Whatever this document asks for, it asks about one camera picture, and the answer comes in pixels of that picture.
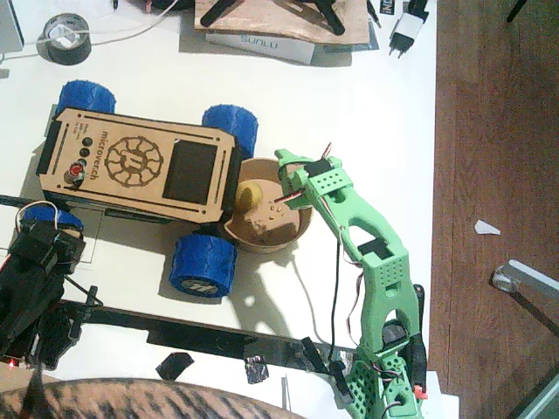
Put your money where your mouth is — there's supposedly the small yellow ball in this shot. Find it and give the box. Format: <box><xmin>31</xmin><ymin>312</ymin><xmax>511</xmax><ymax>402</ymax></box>
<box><xmin>235</xmin><ymin>182</ymin><xmax>264</xmax><ymax>211</ymax></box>

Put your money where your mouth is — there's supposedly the round wooden bowl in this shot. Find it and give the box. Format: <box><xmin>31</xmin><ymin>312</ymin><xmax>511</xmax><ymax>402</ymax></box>
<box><xmin>222</xmin><ymin>156</ymin><xmax>316</xmax><ymax>256</ymax></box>

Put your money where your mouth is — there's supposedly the blue ridged rover wheel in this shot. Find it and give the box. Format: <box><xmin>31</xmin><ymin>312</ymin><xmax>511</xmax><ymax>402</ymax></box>
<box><xmin>57</xmin><ymin>79</ymin><xmax>118</xmax><ymax>116</ymax></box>
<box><xmin>21</xmin><ymin>204</ymin><xmax>85</xmax><ymax>235</ymax></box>
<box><xmin>201</xmin><ymin>104</ymin><xmax>261</xmax><ymax>160</ymax></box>

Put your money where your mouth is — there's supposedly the black table clamp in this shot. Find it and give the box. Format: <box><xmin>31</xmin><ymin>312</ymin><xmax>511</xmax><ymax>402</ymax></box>
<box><xmin>69</xmin><ymin>285</ymin><xmax>104</xmax><ymax>344</ymax></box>
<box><xmin>300</xmin><ymin>335</ymin><xmax>332</xmax><ymax>375</ymax></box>
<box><xmin>329</xmin><ymin>360</ymin><xmax>355</xmax><ymax>410</ymax></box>

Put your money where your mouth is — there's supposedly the wooden rover body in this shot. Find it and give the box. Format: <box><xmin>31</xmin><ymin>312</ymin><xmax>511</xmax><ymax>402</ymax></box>
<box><xmin>37</xmin><ymin>107</ymin><xmax>242</xmax><ymax>229</ymax></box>

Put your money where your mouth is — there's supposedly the white sunlu box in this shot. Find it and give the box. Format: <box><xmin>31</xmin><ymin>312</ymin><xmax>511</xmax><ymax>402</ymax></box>
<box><xmin>178</xmin><ymin>28</ymin><xmax>317</xmax><ymax>67</ymax></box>

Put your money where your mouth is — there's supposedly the dark sheet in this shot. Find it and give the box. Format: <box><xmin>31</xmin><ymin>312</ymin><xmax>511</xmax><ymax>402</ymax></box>
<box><xmin>312</xmin><ymin>19</ymin><xmax>380</xmax><ymax>57</ymax></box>

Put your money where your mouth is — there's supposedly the blue rover wheel with logo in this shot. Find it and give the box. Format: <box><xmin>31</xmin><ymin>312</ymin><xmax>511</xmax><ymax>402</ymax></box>
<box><xmin>169</xmin><ymin>234</ymin><xmax>239</xmax><ymax>299</ymax></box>

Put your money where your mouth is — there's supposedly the brown wooden board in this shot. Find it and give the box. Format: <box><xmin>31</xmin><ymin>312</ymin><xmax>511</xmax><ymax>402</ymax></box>
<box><xmin>193</xmin><ymin>0</ymin><xmax>370</xmax><ymax>47</ymax></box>

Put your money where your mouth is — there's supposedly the flat black tape piece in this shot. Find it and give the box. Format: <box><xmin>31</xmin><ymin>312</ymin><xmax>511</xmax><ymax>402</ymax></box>
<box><xmin>155</xmin><ymin>352</ymin><xmax>196</xmax><ymax>382</ymax></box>

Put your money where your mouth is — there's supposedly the striped brown fabric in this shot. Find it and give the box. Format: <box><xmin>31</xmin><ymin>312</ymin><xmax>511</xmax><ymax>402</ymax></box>
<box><xmin>0</xmin><ymin>378</ymin><xmax>307</xmax><ymax>419</ymax></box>

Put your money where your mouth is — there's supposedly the black legged stand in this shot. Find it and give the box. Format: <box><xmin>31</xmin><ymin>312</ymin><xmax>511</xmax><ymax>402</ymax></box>
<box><xmin>199</xmin><ymin>0</ymin><xmax>347</xmax><ymax>37</ymax></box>

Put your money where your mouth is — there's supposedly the black and white plug adapter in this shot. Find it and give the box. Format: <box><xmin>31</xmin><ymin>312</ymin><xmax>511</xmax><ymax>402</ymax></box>
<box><xmin>387</xmin><ymin>0</ymin><xmax>431</xmax><ymax>58</ymax></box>

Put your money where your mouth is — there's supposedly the black clamp with red trigger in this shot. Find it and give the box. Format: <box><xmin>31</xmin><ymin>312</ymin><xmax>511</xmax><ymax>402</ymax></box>
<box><xmin>407</xmin><ymin>283</ymin><xmax>431</xmax><ymax>401</ymax></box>

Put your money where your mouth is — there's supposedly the black tape roll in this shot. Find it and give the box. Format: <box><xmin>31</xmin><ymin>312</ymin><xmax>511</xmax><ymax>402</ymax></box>
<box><xmin>42</xmin><ymin>12</ymin><xmax>93</xmax><ymax>67</ymax></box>

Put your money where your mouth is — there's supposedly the white paper scrap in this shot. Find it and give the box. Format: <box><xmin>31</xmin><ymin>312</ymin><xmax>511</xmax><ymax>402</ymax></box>
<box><xmin>474</xmin><ymin>219</ymin><xmax>501</xmax><ymax>237</ymax></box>

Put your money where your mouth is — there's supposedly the white charger block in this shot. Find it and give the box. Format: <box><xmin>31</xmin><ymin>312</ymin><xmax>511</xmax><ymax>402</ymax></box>
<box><xmin>49</xmin><ymin>24</ymin><xmax>87</xmax><ymax>50</ymax></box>

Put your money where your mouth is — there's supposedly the metal leg with caster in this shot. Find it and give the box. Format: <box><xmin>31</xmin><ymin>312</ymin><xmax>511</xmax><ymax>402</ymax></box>
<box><xmin>490</xmin><ymin>258</ymin><xmax>559</xmax><ymax>338</ymax></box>

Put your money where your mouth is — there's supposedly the black furniture leg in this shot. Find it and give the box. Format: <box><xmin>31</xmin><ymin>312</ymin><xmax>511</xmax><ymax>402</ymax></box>
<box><xmin>505</xmin><ymin>0</ymin><xmax>530</xmax><ymax>24</ymax></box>

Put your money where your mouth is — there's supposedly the grey panel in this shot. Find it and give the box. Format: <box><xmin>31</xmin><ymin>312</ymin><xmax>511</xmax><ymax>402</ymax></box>
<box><xmin>508</xmin><ymin>374</ymin><xmax>559</xmax><ymax>419</ymax></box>

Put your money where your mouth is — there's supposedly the black usb camera cable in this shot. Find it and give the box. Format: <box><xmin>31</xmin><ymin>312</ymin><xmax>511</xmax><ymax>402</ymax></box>
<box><xmin>64</xmin><ymin>277</ymin><xmax>105</xmax><ymax>307</ymax></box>

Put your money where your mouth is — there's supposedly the black rail strip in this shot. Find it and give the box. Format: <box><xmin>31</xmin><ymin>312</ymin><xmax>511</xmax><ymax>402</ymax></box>
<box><xmin>56</xmin><ymin>299</ymin><xmax>363</xmax><ymax>373</ymax></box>

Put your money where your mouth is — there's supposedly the white cable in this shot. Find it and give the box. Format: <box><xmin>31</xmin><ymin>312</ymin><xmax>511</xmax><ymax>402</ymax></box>
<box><xmin>24</xmin><ymin>0</ymin><xmax>181</xmax><ymax>50</ymax></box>

